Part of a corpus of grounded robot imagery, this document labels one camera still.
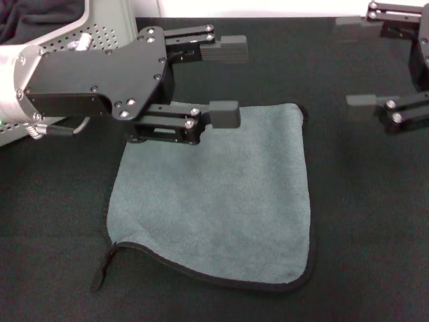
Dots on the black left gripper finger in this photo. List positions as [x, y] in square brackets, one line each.
[228, 48]
[224, 114]

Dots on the towel with black edging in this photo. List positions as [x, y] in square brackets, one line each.
[214, 201]

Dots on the black tablecloth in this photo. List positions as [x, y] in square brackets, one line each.
[368, 234]

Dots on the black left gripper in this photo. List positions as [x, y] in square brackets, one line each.
[100, 77]

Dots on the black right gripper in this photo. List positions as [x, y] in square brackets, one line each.
[423, 60]

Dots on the grey perforated storage box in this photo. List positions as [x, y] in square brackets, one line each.
[110, 20]

